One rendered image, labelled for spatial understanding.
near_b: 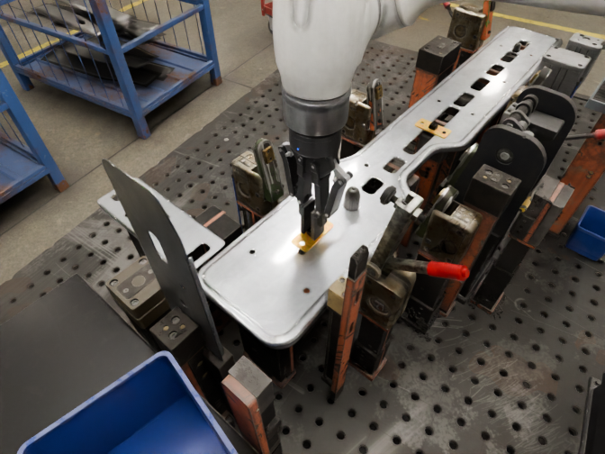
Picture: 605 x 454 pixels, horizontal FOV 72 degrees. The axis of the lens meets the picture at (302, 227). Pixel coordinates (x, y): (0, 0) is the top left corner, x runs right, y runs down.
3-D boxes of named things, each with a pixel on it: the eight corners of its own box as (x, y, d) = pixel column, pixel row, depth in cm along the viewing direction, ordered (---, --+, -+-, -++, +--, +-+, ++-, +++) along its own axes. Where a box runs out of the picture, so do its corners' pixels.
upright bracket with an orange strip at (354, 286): (338, 386, 90) (363, 242, 52) (342, 391, 89) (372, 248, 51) (329, 397, 88) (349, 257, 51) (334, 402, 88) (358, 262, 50)
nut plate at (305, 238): (319, 216, 79) (319, 212, 78) (335, 225, 77) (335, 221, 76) (290, 242, 75) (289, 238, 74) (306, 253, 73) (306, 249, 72)
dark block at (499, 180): (429, 289, 106) (484, 162, 74) (455, 304, 103) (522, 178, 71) (419, 302, 103) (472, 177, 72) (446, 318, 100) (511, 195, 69)
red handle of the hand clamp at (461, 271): (380, 248, 68) (472, 258, 56) (384, 258, 69) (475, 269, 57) (365, 263, 66) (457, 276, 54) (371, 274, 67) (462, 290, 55)
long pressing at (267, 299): (500, 23, 143) (501, 19, 141) (567, 43, 133) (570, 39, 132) (186, 280, 73) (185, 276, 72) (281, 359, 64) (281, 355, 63)
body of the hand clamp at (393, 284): (361, 343, 96) (383, 251, 70) (386, 362, 93) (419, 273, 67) (346, 362, 93) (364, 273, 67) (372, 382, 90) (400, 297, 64)
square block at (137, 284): (189, 347, 96) (144, 251, 68) (212, 368, 92) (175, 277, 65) (160, 373, 92) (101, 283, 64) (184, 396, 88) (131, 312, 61)
